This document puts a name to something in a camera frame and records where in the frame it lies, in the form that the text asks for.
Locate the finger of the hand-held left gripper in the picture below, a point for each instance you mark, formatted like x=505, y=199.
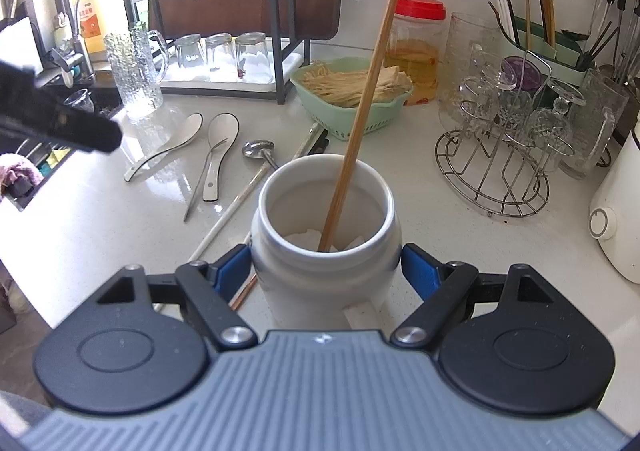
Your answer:
x=85, y=133

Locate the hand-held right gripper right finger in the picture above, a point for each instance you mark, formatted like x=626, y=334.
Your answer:
x=419, y=267

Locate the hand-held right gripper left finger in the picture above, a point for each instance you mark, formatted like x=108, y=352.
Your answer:
x=234, y=267

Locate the brown wooden chopstick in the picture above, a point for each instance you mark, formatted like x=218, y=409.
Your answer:
x=243, y=292

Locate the white chopstick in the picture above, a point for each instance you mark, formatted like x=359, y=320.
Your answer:
x=306, y=143
x=227, y=215

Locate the white ceramic jar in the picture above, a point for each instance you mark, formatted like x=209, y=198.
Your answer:
x=325, y=281

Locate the metal spoon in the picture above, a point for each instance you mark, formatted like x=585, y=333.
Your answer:
x=257, y=149

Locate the black chopstick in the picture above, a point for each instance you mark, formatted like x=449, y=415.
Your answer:
x=319, y=142

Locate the long bamboo chopstick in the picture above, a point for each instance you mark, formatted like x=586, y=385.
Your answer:
x=367, y=81

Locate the small glass cup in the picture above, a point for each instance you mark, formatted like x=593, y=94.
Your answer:
x=80, y=101

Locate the textured glass pitcher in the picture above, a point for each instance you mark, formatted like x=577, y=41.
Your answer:
x=132, y=76

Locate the pink fuzzy cloth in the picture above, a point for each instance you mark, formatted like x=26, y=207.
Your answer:
x=17, y=176

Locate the yellow bottle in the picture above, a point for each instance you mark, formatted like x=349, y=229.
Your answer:
x=92, y=28

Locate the green plastic basket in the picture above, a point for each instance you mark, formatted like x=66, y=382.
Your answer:
x=372, y=123

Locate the stemmed cut glass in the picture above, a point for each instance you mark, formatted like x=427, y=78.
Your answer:
x=480, y=106
x=549, y=136

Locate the dried noodles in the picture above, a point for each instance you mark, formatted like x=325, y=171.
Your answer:
x=340, y=86

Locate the white tray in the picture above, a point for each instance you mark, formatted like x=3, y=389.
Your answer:
x=282, y=65

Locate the white electric cooker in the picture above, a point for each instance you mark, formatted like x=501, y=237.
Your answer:
x=620, y=211

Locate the plastic jar red lid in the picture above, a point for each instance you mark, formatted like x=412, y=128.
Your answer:
x=420, y=56

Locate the purple cup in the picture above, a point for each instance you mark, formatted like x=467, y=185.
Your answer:
x=520, y=73

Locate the large clear glass pitcher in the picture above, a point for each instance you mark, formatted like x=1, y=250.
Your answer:
x=465, y=46

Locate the black metal dish rack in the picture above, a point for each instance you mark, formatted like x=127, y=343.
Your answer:
x=273, y=6

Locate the green chopstick holder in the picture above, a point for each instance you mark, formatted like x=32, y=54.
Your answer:
x=570, y=68

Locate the bundle of standing chopsticks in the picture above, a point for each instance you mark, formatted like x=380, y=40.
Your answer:
x=501, y=1

